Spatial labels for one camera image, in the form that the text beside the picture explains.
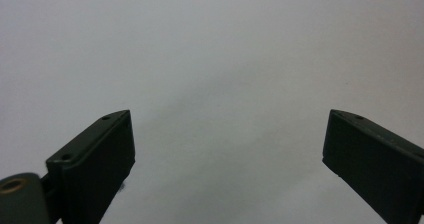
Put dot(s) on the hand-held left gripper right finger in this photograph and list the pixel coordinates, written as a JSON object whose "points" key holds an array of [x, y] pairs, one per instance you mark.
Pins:
{"points": [[373, 157]]}

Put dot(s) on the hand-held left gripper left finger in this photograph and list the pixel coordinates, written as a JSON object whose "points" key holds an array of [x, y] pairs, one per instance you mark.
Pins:
{"points": [[95, 164]]}

